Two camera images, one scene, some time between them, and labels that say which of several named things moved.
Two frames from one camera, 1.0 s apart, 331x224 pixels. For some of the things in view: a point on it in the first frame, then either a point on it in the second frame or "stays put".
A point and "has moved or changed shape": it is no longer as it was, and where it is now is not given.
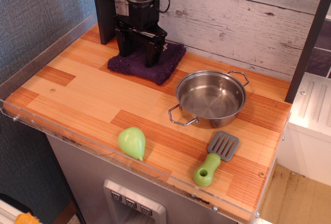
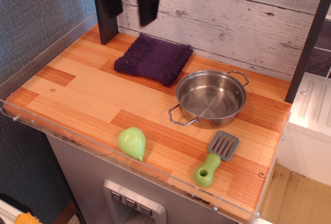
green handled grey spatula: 223,146 stays put
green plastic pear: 132,141 stays put
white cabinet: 306,147 stays put
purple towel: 135,64 has moved or changed shape
